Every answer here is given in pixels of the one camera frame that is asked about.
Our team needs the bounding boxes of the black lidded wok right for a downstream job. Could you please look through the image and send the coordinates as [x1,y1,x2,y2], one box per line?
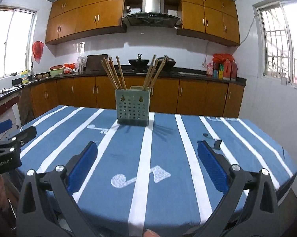
[157,55,176,72]

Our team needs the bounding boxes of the black wok left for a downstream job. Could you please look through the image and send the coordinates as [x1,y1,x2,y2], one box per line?
[129,54,149,71]

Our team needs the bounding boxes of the person's left hand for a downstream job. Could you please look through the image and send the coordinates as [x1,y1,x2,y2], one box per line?
[0,175,9,211]

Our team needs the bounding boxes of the wooden chopstick pair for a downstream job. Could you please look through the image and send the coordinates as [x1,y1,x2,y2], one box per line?
[145,59,159,90]
[149,58,167,89]
[142,54,156,90]
[102,57,121,89]
[116,56,127,90]
[109,57,122,89]

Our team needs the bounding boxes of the person's right hand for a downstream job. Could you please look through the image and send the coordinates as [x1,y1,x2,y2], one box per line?
[143,229,160,237]

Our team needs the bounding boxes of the green perforated utensil holder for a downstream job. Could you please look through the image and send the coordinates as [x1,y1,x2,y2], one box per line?
[115,86,151,126]

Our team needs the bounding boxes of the dark cutting board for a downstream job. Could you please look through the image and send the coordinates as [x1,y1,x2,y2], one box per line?
[86,54,108,71]

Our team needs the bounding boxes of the yellow detergent bottle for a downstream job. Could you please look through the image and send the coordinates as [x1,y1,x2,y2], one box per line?
[20,70,29,84]

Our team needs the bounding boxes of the blue white striped tablecloth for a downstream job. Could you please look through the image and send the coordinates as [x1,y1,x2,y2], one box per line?
[18,106,297,236]

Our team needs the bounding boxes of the brown upper kitchen cabinets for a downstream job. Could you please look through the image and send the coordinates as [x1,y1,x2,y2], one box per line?
[45,0,240,47]

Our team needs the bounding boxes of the black countertop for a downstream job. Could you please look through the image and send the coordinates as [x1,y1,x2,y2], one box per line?
[0,65,247,107]

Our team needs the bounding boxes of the steel range hood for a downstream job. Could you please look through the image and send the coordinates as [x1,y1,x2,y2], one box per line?
[122,0,182,28]

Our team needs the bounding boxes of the brown kitchen cabinets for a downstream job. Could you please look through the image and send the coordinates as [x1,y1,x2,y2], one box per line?
[18,75,245,120]
[45,0,240,47]

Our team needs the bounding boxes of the green bowl with red lid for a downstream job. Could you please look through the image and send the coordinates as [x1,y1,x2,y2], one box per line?
[49,65,64,76]

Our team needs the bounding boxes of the red bag on counter corner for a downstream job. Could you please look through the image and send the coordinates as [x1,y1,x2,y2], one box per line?
[212,53,235,64]

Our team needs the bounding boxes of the brown lower kitchen cabinets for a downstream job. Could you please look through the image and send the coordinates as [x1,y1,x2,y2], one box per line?
[18,75,245,120]

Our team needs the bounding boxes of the red plastic bag hanging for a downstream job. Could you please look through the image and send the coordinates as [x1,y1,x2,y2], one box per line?
[32,41,44,64]

